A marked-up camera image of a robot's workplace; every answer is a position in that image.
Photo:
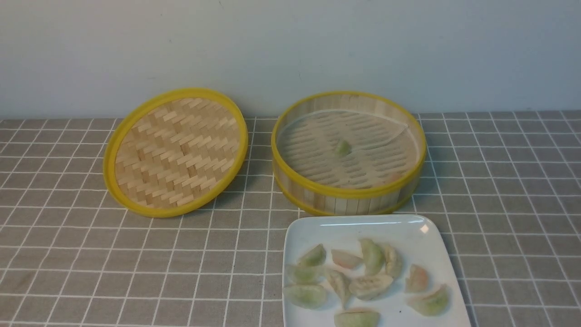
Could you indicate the grey checked tablecloth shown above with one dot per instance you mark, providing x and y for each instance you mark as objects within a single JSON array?
[{"x": 503, "y": 189}]

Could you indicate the bamboo steamer lid yellow rim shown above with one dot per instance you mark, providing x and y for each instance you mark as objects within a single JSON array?
[{"x": 176, "y": 152}]

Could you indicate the white dumpling plate top right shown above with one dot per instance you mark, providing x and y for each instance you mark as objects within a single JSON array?
[{"x": 393, "y": 261}]

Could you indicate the green dumpling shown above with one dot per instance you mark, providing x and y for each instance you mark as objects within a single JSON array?
[
  {"x": 342, "y": 149},
  {"x": 314, "y": 257},
  {"x": 432, "y": 304}
]

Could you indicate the green dumpling plate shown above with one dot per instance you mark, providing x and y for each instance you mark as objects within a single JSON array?
[
  {"x": 308, "y": 296},
  {"x": 372, "y": 255},
  {"x": 357, "y": 318},
  {"x": 298, "y": 274}
]

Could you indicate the green dumpling plate bottom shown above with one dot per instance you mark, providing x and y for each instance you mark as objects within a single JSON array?
[{"x": 357, "y": 318}]

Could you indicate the green dumpling plate left lower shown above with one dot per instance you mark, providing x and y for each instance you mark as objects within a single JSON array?
[{"x": 308, "y": 296}]

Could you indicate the pink dumpling plate right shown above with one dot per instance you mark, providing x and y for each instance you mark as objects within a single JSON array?
[{"x": 418, "y": 279}]

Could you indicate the green dumpling plate top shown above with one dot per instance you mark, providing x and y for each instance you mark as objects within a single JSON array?
[{"x": 372, "y": 255}]

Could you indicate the white dumpling plate centre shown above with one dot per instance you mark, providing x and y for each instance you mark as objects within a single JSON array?
[{"x": 368, "y": 288}]

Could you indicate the white dumpling plate centre-left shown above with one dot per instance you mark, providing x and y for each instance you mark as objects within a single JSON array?
[{"x": 340, "y": 283}]

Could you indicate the green dumpling plate left upper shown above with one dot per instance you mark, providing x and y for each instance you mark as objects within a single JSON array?
[{"x": 298, "y": 274}]

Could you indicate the white steamer liner paper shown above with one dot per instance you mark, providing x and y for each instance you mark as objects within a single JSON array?
[{"x": 380, "y": 149}]

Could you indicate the bamboo steamer basket yellow rim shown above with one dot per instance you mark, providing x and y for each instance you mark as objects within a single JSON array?
[{"x": 323, "y": 200}]

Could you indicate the pink dumpling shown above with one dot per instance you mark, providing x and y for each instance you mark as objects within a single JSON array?
[{"x": 346, "y": 260}]

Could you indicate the white square plate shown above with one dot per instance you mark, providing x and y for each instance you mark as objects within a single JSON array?
[{"x": 417, "y": 240}]

